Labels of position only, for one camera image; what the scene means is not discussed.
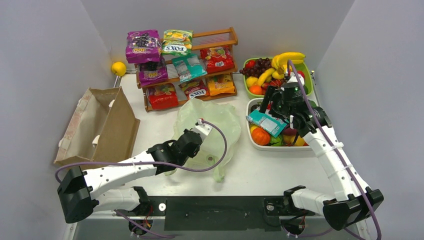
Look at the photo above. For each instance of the red candy bag middle shelf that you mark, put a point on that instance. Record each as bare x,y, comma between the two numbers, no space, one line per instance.
217,59

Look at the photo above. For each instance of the purple grape candy bag top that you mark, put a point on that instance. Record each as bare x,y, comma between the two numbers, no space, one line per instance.
143,46

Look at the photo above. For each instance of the white vegetable basket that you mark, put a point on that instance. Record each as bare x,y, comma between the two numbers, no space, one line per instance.
254,101

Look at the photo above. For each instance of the teal Fox's mint candy bag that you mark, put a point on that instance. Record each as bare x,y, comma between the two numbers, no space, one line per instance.
274,126

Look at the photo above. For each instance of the yellow banana bunch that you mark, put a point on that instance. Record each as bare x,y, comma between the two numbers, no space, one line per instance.
277,68

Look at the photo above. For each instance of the dark red grape bunch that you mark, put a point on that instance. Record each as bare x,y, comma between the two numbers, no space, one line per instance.
255,67

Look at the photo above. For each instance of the brown paper bag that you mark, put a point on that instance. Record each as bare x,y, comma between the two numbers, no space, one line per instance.
103,128

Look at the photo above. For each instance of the teal white snack packet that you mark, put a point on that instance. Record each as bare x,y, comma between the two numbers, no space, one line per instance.
188,67

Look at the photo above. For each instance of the orange toy fruit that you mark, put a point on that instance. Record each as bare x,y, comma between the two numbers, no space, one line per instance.
256,90

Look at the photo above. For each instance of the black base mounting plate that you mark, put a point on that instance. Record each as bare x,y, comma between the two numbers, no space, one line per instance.
220,213

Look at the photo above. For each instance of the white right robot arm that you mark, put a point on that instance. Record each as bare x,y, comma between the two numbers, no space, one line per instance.
353,199

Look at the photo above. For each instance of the orange toy pumpkin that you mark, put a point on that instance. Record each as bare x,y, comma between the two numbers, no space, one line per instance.
260,136

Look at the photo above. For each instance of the red candy bag shelf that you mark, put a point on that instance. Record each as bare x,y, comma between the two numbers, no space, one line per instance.
162,96
217,59

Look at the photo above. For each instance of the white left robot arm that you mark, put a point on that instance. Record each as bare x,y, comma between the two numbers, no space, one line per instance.
83,192

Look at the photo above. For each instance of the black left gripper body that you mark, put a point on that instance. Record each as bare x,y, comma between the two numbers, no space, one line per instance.
182,160

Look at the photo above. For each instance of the orange candy bag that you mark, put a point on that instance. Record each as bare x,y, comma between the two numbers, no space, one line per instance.
220,84

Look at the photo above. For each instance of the green fruit basket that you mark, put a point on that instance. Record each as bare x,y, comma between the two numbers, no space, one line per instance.
301,69

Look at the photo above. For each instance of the red candy bag bottom shelf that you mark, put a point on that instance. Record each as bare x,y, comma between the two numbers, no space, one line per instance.
162,96

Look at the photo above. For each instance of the red Fox's candy bag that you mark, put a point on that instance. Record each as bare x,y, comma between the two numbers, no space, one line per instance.
194,88

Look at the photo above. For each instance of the purple candy bag middle shelf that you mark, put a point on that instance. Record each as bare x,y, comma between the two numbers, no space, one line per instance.
152,72

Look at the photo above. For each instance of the wooden snack shelf rack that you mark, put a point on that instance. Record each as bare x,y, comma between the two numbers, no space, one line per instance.
224,37

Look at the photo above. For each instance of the pale green plastic grocery bag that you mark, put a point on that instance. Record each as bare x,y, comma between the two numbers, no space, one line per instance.
224,116

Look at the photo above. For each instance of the green Fox's candy bag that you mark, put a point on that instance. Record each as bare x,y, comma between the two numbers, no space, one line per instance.
177,42

